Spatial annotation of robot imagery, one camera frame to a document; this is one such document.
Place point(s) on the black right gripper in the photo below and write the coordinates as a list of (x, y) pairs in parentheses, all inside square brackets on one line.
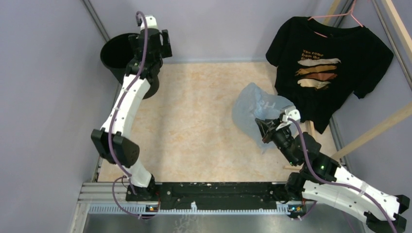
[(264, 125)]

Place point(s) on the black printed t-shirt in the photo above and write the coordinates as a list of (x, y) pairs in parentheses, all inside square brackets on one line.
[(319, 67)]

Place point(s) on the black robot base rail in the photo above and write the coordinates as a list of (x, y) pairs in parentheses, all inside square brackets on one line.
[(221, 197)]

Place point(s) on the wooden stick on floor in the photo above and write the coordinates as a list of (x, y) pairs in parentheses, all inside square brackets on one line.
[(289, 167)]

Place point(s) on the pink wire clothes hanger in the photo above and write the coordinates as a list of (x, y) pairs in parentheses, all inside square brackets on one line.
[(338, 11)]

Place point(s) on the light blue plastic trash bag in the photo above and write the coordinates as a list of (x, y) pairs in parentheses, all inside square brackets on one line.
[(253, 102)]

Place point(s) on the black plastic trash bin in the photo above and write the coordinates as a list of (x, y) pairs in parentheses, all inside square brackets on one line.
[(117, 53)]

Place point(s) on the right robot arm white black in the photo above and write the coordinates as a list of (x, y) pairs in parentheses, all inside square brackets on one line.
[(325, 181)]

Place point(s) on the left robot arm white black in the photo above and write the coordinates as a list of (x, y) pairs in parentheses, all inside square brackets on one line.
[(135, 59)]

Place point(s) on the wooden frame bar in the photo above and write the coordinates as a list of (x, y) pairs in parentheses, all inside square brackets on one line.
[(383, 126)]

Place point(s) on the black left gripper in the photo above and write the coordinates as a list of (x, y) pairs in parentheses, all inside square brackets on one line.
[(166, 51)]

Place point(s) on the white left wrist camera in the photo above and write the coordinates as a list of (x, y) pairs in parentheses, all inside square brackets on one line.
[(150, 22)]

